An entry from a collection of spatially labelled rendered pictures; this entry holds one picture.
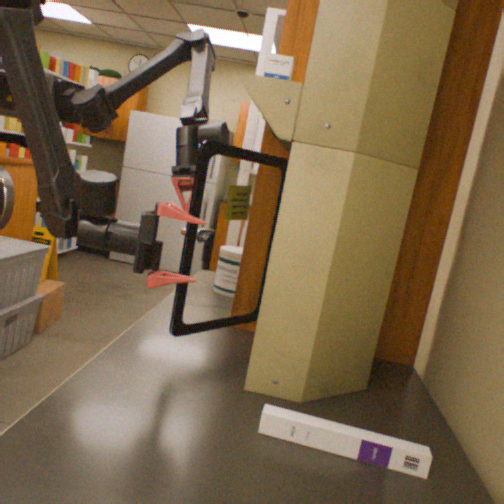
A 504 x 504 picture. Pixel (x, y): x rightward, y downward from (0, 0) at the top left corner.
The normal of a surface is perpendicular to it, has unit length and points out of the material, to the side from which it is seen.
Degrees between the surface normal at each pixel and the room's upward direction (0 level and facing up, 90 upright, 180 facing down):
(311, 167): 90
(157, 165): 90
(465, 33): 90
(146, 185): 90
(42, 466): 0
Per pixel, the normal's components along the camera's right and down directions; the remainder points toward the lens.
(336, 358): 0.61, 0.24
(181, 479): 0.18, -0.97
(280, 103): -0.12, 0.14
